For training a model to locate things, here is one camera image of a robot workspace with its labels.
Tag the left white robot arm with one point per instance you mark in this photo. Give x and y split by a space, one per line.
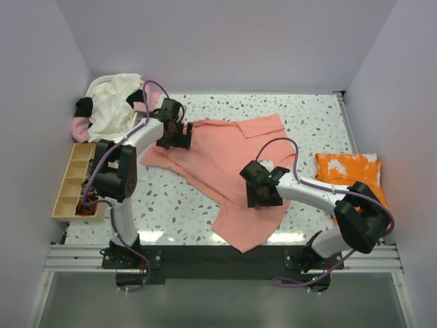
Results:
114 171

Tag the black garment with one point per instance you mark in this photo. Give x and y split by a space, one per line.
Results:
84 108

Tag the folded orange white t-shirt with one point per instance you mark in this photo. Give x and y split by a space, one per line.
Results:
346 169

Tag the white laundry basket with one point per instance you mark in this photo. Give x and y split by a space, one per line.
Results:
98 81

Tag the orange black item in tray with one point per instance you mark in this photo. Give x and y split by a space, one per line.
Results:
89 208

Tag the wooden compartment tray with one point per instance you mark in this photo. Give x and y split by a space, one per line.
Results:
67 206

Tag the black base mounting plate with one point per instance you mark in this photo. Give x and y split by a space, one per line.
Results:
156 264

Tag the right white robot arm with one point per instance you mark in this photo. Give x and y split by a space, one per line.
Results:
361 219

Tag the salmon pink t-shirt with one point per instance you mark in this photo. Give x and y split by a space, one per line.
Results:
219 151

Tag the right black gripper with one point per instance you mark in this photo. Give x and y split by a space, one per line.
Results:
253 199

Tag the cream white garment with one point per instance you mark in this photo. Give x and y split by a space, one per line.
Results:
112 117

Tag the aluminium frame rail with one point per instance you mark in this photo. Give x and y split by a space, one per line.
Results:
62 259

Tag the light pink garment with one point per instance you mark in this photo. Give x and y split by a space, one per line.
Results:
79 129

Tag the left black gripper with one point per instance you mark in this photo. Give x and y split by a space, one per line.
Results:
182 143

